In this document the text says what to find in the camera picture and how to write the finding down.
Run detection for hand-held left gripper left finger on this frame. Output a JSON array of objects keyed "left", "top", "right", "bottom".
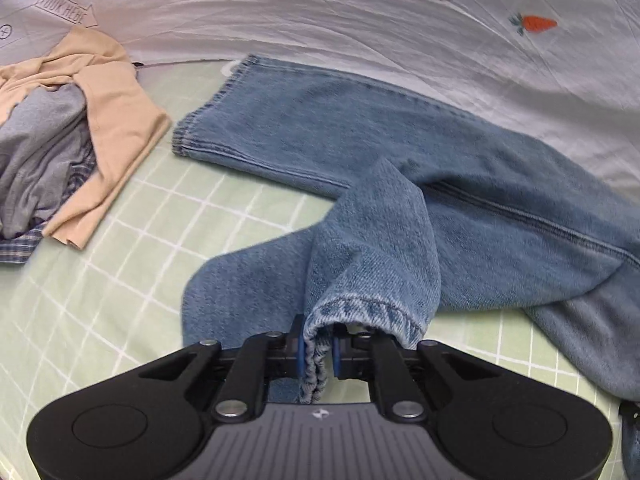
[{"left": 140, "top": 315, "right": 306, "bottom": 423}]

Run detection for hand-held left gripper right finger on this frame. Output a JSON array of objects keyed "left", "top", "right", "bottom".
[{"left": 332, "top": 325, "right": 501, "bottom": 422}]

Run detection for blue denim jeans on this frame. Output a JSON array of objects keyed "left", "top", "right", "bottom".
[{"left": 171, "top": 54, "right": 640, "bottom": 406}]

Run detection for green grid mat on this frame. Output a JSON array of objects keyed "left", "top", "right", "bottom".
[{"left": 0, "top": 60, "right": 640, "bottom": 480}]

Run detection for beige shirt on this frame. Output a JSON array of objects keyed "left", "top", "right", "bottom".
[{"left": 0, "top": 27, "right": 173, "bottom": 251}]

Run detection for blue plaid shirt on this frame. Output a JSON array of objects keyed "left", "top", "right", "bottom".
[{"left": 0, "top": 152, "right": 98, "bottom": 266}]

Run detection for grey garment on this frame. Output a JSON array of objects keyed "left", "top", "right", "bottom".
[{"left": 0, "top": 82, "right": 98, "bottom": 241}]

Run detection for white carrot print sheet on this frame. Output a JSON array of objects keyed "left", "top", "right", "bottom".
[{"left": 0, "top": 0, "right": 640, "bottom": 191}]

